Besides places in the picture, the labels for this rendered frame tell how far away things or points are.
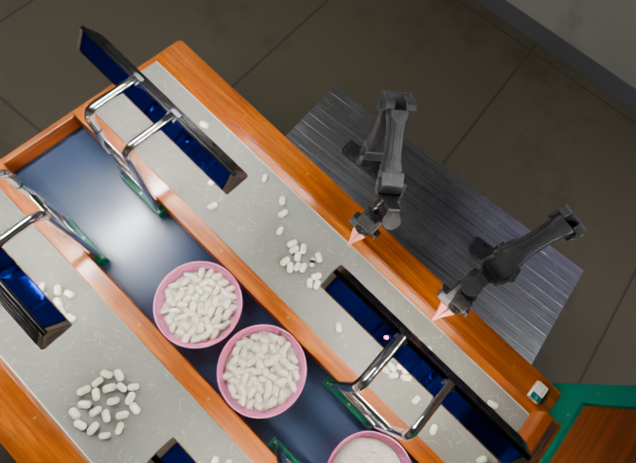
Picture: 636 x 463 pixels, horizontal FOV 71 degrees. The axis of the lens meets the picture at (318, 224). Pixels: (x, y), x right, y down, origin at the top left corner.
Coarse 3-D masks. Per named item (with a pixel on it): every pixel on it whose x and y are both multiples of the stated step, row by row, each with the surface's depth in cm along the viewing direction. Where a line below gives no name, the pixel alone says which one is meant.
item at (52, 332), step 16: (0, 256) 104; (0, 272) 101; (16, 272) 104; (0, 288) 99; (16, 288) 100; (32, 288) 103; (16, 304) 98; (32, 304) 100; (48, 304) 103; (16, 320) 101; (32, 320) 97; (48, 320) 100; (64, 320) 103; (32, 336) 100; (48, 336) 99
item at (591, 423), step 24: (600, 384) 130; (576, 408) 130; (600, 408) 124; (624, 408) 116; (576, 432) 125; (600, 432) 117; (624, 432) 110; (552, 456) 125; (576, 456) 117; (600, 456) 110; (624, 456) 105
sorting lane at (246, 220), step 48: (192, 96) 162; (144, 144) 154; (240, 144) 159; (192, 192) 150; (240, 192) 153; (288, 192) 155; (240, 240) 147; (288, 240) 149; (336, 240) 152; (288, 288) 144; (384, 288) 148; (336, 336) 141; (432, 336) 145; (384, 384) 138; (480, 384) 142
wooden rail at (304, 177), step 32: (192, 64) 164; (224, 96) 161; (256, 128) 159; (288, 160) 156; (320, 192) 154; (384, 256) 149; (416, 288) 147; (448, 320) 145; (480, 320) 146; (480, 352) 143; (512, 352) 144; (512, 384) 141; (544, 384) 142
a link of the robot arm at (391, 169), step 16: (384, 96) 129; (400, 112) 127; (400, 128) 128; (400, 144) 129; (384, 160) 130; (400, 160) 130; (384, 176) 130; (400, 176) 130; (384, 192) 133; (400, 192) 132
